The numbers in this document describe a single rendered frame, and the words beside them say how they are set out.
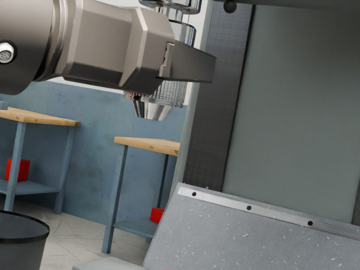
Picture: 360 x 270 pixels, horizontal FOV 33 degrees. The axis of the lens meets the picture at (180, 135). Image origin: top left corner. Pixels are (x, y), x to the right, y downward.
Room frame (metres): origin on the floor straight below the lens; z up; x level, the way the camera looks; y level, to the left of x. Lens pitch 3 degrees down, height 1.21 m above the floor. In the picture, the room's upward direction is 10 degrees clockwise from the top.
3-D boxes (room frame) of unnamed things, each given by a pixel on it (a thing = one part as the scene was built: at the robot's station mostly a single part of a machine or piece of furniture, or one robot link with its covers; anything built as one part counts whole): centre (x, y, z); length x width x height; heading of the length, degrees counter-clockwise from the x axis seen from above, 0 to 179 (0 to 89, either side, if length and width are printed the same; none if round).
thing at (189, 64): (0.44, 0.01, 1.24); 0.06 x 0.02 x 0.03; 127
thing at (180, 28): (0.46, 0.02, 1.26); 0.05 x 0.05 x 0.01
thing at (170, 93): (0.46, 0.02, 1.23); 0.05 x 0.05 x 0.05
